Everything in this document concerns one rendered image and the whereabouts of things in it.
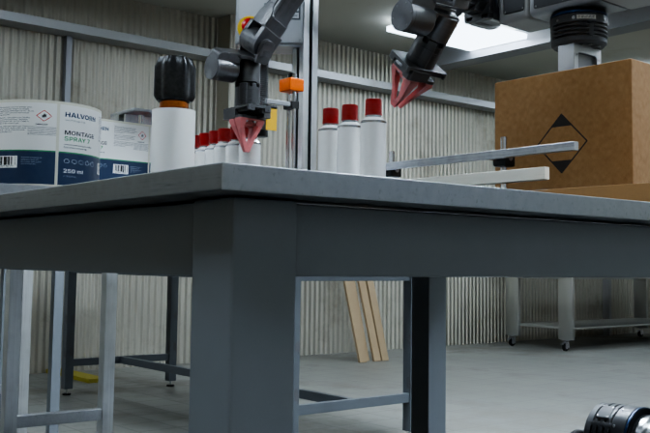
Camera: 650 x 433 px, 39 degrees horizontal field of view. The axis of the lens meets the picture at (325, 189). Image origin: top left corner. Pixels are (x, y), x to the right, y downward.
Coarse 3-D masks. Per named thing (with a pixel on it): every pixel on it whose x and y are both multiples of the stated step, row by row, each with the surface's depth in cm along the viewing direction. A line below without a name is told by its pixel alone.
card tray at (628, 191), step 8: (632, 184) 120; (640, 184) 119; (648, 184) 118; (552, 192) 130; (560, 192) 129; (568, 192) 128; (576, 192) 127; (584, 192) 126; (592, 192) 125; (600, 192) 124; (608, 192) 123; (616, 192) 122; (624, 192) 121; (632, 192) 120; (640, 192) 119; (648, 192) 118; (640, 200) 119; (648, 200) 118
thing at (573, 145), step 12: (552, 144) 151; (564, 144) 149; (576, 144) 148; (456, 156) 168; (468, 156) 165; (480, 156) 163; (492, 156) 161; (504, 156) 159; (516, 156) 157; (396, 168) 180
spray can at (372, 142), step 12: (372, 108) 179; (372, 120) 178; (384, 120) 179; (372, 132) 178; (384, 132) 179; (360, 144) 180; (372, 144) 178; (384, 144) 179; (360, 156) 180; (372, 156) 178; (384, 156) 179; (360, 168) 179; (372, 168) 177; (384, 168) 179
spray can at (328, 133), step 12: (324, 108) 192; (336, 108) 191; (324, 120) 191; (336, 120) 191; (324, 132) 190; (336, 132) 190; (324, 144) 190; (336, 144) 190; (324, 156) 190; (336, 156) 190; (324, 168) 189; (336, 168) 189
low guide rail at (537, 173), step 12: (528, 168) 145; (540, 168) 143; (420, 180) 164; (432, 180) 161; (444, 180) 159; (456, 180) 157; (468, 180) 155; (480, 180) 153; (492, 180) 150; (504, 180) 149; (516, 180) 147; (528, 180) 145; (540, 180) 144
